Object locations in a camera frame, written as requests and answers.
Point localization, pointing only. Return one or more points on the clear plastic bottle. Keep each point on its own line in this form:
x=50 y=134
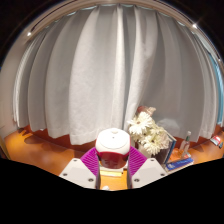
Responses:
x=185 y=145

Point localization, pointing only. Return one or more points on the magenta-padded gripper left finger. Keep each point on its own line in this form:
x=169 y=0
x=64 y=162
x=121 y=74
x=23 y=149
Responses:
x=78 y=171

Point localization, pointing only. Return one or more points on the glass window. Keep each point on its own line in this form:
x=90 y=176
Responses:
x=219 y=86

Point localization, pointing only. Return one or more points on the white flower bouquet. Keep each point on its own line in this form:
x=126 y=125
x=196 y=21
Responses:
x=146 y=131

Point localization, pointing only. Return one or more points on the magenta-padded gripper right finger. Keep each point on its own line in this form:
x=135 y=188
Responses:
x=148 y=171

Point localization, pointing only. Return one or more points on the red and white charger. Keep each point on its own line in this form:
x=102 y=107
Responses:
x=112 y=143

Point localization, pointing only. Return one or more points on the blue flat book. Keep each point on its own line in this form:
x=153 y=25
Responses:
x=180 y=164

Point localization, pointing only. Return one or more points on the blue upright book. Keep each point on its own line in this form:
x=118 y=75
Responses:
x=171 y=146

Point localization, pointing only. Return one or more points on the white curtain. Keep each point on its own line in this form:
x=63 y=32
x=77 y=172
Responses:
x=100 y=73

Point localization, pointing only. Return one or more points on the white ceramic vase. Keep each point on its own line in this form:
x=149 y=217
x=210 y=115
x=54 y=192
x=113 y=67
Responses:
x=161 y=156

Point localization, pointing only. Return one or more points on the orange flat book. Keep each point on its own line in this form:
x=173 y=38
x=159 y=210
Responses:
x=182 y=156

